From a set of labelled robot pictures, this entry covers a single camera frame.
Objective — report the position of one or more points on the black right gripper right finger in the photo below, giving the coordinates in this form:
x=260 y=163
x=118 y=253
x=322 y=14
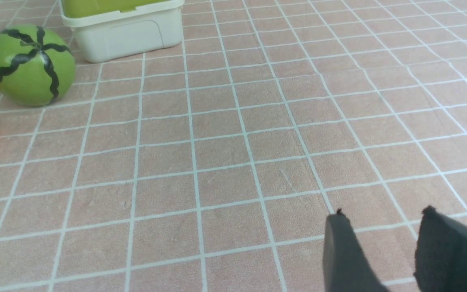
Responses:
x=441 y=253

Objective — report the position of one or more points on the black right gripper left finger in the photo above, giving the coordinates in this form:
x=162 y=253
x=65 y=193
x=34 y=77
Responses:
x=345 y=267

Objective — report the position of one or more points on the white plastic container green lid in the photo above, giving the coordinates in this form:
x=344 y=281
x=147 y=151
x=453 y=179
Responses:
x=109 y=29

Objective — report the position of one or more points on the green toy watermelon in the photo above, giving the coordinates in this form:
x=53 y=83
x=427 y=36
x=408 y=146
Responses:
x=37 y=68

